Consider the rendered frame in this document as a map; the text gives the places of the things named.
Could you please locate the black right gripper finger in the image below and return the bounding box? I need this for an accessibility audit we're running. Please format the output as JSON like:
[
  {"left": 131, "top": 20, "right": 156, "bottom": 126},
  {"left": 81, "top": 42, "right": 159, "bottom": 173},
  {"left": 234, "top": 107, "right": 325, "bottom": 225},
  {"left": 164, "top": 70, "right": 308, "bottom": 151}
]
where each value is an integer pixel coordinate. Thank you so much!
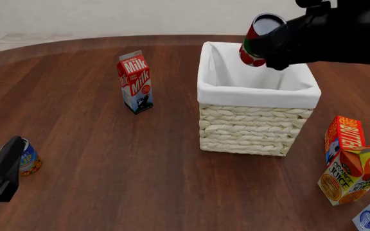
[{"left": 247, "top": 23, "right": 299, "bottom": 71}]

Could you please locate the blue alphabet soup can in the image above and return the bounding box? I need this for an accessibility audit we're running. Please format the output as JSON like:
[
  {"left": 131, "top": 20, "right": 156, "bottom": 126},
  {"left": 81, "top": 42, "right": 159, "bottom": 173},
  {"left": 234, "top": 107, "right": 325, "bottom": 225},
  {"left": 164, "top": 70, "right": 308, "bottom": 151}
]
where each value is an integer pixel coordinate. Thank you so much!
[{"left": 0, "top": 137, "right": 42, "bottom": 177}]

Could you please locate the white wicker basket with liner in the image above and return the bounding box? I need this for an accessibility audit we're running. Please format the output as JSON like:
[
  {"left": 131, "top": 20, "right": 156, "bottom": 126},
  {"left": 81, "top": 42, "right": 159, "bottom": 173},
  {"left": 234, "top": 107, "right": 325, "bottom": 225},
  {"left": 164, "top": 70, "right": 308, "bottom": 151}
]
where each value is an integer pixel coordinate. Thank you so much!
[{"left": 197, "top": 40, "right": 322, "bottom": 157}]

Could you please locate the red tomato sauce can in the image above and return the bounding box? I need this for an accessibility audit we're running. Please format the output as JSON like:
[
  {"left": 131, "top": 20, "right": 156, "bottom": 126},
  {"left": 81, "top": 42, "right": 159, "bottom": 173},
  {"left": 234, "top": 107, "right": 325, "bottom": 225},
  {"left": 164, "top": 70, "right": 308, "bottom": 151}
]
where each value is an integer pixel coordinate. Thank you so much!
[{"left": 238, "top": 12, "right": 288, "bottom": 67}]

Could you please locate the red and orange butter box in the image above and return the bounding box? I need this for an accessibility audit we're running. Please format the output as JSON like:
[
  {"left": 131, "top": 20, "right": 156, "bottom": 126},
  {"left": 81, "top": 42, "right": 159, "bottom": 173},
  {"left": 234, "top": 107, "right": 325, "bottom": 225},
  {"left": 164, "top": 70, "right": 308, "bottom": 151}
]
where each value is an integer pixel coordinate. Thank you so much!
[{"left": 324, "top": 115, "right": 366, "bottom": 168}]

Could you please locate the yellow orange juice carton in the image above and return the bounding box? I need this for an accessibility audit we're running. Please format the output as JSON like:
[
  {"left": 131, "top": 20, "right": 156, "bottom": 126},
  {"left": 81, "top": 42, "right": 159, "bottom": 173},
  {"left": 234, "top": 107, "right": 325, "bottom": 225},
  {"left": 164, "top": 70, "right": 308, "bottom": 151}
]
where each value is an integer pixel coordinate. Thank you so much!
[{"left": 317, "top": 144, "right": 370, "bottom": 207}]

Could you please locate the red and white milk carton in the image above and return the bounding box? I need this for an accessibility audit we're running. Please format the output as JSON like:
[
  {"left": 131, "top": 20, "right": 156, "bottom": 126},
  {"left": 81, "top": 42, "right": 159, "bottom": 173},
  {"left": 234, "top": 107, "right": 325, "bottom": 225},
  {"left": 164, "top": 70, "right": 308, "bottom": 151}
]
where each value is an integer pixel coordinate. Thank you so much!
[{"left": 116, "top": 49, "right": 154, "bottom": 116}]

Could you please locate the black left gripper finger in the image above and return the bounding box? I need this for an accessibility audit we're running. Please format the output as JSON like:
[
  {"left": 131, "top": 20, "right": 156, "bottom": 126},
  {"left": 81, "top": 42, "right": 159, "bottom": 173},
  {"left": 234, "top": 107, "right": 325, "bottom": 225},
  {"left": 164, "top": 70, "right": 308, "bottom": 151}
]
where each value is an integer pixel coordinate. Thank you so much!
[{"left": 0, "top": 135, "right": 26, "bottom": 187}]

